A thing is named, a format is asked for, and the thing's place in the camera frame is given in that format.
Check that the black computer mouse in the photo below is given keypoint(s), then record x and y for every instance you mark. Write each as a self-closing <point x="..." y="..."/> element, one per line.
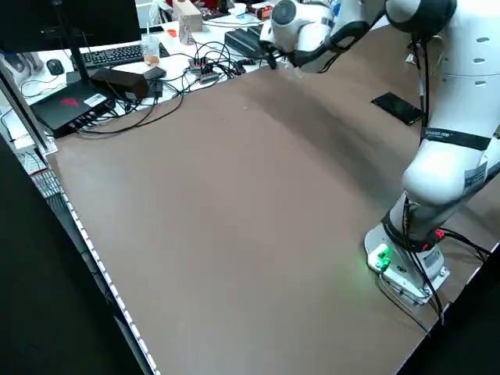
<point x="54" y="67"/>

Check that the white filter paper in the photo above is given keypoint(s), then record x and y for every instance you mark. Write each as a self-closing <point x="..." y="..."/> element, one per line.
<point x="410" y="58"/>

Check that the small dark grey device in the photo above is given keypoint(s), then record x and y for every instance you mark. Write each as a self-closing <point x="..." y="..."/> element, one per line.
<point x="156" y="72"/>

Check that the small black adapter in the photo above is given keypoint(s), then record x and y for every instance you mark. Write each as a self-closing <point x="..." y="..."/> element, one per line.
<point x="155" y="89"/>

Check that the black power brick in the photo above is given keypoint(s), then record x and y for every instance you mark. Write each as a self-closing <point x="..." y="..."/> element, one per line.
<point x="125" y="82"/>

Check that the clear drink cup with straw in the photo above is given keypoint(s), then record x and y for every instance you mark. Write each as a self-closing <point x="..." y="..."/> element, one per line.
<point x="150" y="51"/>

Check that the white grey headset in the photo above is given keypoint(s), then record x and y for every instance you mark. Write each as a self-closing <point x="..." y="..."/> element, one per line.
<point x="23" y="62"/>

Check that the black power supply box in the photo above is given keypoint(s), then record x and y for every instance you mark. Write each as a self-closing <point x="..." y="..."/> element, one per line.
<point x="242" y="41"/>

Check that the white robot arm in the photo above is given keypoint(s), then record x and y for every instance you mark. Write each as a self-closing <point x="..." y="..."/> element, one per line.
<point x="437" y="172"/>

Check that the black computer monitor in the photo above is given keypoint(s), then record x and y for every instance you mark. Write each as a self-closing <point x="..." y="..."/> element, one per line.
<point x="97" y="19"/>

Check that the brown cardboard box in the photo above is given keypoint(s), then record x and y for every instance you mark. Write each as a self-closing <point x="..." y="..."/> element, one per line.
<point x="187" y="19"/>

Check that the black box with red logo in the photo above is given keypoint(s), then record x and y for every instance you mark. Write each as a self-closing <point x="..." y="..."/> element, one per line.
<point x="58" y="117"/>

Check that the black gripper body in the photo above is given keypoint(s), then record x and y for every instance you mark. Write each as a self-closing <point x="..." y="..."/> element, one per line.
<point x="279" y="52"/>

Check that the grey USB hub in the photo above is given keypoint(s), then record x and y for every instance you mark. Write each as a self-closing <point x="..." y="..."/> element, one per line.
<point x="201" y="64"/>

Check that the orange paper note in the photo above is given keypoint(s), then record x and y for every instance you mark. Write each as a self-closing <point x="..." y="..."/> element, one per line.
<point x="172" y="32"/>

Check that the aluminium frame post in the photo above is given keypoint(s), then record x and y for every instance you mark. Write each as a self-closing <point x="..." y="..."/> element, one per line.
<point x="30" y="113"/>

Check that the red and black device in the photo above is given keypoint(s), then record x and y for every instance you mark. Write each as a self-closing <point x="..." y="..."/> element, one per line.
<point x="258" y="12"/>

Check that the black keyboard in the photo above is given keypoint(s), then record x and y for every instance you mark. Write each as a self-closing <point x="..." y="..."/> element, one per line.
<point x="113" y="54"/>

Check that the white cup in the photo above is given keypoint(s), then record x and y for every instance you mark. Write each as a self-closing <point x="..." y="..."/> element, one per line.
<point x="240" y="9"/>

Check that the white plastic bag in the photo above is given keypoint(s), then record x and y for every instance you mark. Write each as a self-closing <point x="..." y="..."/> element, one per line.
<point x="158" y="11"/>

